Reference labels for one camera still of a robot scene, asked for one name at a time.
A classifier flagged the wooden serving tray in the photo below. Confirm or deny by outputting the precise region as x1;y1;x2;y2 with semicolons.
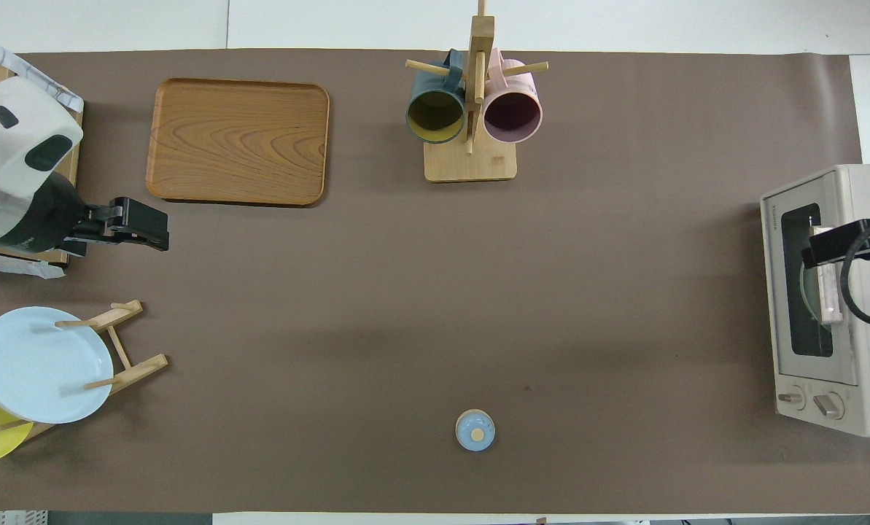
146;77;331;209

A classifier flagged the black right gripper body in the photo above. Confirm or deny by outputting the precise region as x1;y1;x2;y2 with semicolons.
807;215;870;263

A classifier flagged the brown table mat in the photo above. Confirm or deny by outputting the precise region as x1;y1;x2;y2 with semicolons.
0;48;870;515

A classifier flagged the light blue plate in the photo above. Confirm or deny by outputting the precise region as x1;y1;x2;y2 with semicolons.
0;306;114;424

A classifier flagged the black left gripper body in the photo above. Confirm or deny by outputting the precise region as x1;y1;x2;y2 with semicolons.
70;197;170;246

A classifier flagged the white checked cloth liner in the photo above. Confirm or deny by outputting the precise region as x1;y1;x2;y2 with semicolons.
0;28;85;279

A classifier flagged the pink mug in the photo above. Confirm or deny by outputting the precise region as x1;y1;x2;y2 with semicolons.
483;48;544;144

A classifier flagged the oven door with glass window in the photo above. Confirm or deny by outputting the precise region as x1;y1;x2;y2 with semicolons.
761;169;862;388

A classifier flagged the wooden plate rack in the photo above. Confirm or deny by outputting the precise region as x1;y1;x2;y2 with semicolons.
0;300;169;443

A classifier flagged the wooden mug tree stand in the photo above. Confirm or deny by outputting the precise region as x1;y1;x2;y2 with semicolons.
405;0;550;183

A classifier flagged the dark blue mug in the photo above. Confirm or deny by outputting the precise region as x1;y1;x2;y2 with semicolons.
406;50;467;145

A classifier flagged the pale green plate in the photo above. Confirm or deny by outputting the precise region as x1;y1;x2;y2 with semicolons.
799;257;822;325

